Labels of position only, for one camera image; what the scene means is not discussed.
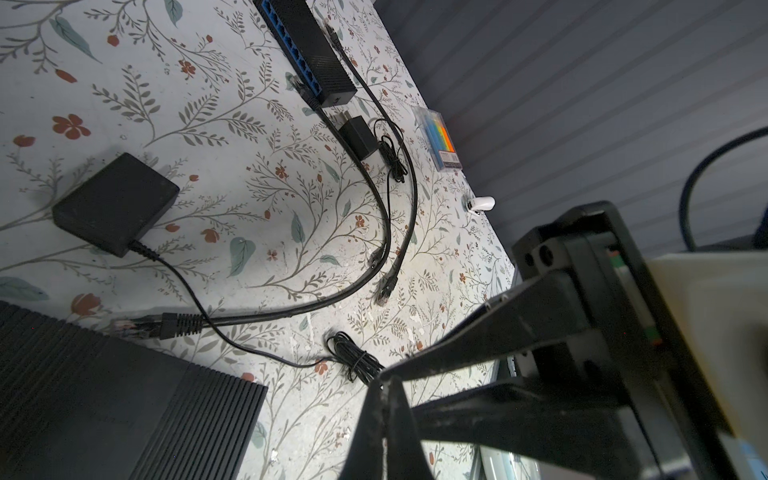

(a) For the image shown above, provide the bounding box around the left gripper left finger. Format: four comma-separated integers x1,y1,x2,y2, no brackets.
379,271,590,381

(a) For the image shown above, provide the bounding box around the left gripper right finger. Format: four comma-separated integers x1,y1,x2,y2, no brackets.
340,377,642,479

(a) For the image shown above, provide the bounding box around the long black ethernet cable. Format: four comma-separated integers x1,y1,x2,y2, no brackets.
113,83,394,340

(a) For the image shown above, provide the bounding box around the small white cylinder object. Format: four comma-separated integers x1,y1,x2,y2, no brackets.
466,196,496,214

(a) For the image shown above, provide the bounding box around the highlighter marker pack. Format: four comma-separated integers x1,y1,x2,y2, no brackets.
412,106,462,171

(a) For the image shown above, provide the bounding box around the floral table mat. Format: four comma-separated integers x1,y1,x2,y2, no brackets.
1,1,513,479

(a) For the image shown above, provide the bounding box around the small black power adapter right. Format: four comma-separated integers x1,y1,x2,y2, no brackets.
340,116,379,161

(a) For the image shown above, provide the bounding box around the black power adapter left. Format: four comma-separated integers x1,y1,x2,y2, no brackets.
52,153,180,258

